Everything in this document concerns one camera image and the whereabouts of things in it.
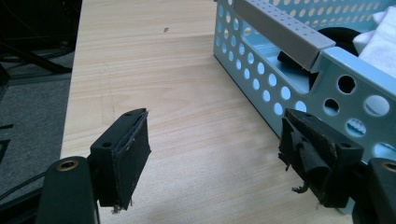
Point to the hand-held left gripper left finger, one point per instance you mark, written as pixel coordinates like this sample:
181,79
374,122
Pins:
123,161

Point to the black cloth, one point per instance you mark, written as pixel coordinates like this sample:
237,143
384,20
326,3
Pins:
341,39

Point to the light blue perforated plastic basket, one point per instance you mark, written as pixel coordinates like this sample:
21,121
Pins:
348,102

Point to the white cloth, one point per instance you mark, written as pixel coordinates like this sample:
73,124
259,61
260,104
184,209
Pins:
378,40

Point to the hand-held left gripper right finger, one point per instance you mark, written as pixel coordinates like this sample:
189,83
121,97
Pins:
317,155

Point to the black metal stand legs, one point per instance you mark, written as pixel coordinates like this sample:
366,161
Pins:
31,46

